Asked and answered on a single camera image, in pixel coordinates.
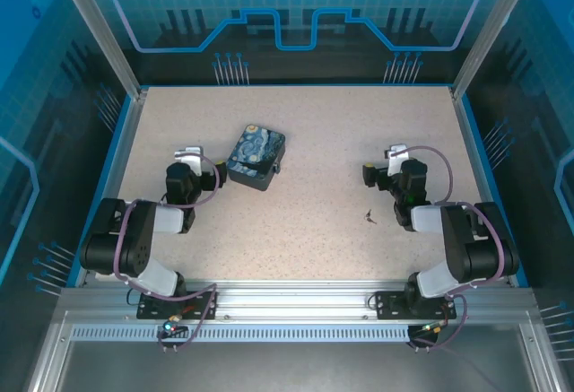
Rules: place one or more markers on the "starry night print box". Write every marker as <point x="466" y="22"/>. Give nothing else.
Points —
<point x="255" y="154"/>

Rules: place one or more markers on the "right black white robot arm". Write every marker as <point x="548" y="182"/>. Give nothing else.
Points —
<point x="462" y="248"/>

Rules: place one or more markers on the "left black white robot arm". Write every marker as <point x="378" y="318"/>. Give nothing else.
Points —
<point x="134" y="248"/>

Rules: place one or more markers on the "yellow connector with led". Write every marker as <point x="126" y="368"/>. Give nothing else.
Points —
<point x="432" y="327"/>
<point x="172" y="324"/>

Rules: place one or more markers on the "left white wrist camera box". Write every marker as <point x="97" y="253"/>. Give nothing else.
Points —
<point x="186" y="154"/>

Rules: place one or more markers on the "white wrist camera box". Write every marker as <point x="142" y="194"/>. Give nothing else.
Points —
<point x="395" y="154"/>
<point x="186" y="154"/>

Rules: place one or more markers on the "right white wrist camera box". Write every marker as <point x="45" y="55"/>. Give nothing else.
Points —
<point x="395" y="154"/>

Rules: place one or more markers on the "aluminium table side rail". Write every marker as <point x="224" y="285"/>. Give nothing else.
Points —
<point x="115" y="176"/>
<point x="479" y="176"/>

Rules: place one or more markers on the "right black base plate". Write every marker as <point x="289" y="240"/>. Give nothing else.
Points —
<point x="388" y="304"/>

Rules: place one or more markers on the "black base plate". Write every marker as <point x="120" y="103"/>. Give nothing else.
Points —
<point x="152" y="309"/>
<point x="388" y="304"/>

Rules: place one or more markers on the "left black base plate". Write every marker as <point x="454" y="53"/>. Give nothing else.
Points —
<point x="152" y="309"/>

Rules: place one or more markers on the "aluminium mounting rail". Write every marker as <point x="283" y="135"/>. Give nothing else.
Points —
<point x="296" y="298"/>

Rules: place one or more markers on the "aluminium frame post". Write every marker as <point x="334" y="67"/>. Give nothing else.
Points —
<point x="110" y="37"/>
<point x="483" y="37"/>

